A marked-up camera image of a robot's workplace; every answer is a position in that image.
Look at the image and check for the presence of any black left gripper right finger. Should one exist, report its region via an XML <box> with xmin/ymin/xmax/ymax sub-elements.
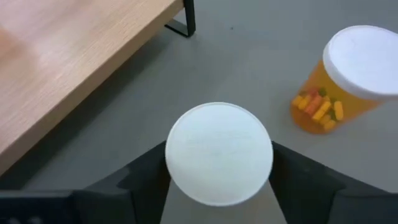
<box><xmin>268</xmin><ymin>141</ymin><xmax>383</xmax><ymax>224</ymax></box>

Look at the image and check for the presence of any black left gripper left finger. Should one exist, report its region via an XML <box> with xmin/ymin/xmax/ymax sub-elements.
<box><xmin>74</xmin><ymin>141</ymin><xmax>172</xmax><ymax>224</ymax></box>

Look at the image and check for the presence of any grey table mat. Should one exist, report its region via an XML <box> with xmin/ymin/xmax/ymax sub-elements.
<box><xmin>0</xmin><ymin>0</ymin><xmax>398</xmax><ymax>224</ymax></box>

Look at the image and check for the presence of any orange pill bottle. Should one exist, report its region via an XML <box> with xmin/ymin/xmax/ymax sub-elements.
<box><xmin>289</xmin><ymin>24</ymin><xmax>398</xmax><ymax>135</ymax></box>

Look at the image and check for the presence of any black shelf end bar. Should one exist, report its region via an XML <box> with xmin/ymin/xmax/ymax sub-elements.
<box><xmin>164</xmin><ymin>0</ymin><xmax>197</xmax><ymax>39</ymax></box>

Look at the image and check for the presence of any orange bottle with yellow pills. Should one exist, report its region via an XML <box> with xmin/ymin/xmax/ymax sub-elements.
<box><xmin>164</xmin><ymin>101</ymin><xmax>274</xmax><ymax>207</ymax></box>

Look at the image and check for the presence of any wooden shelf board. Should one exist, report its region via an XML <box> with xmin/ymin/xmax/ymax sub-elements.
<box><xmin>0</xmin><ymin>0</ymin><xmax>185</xmax><ymax>177</ymax></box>

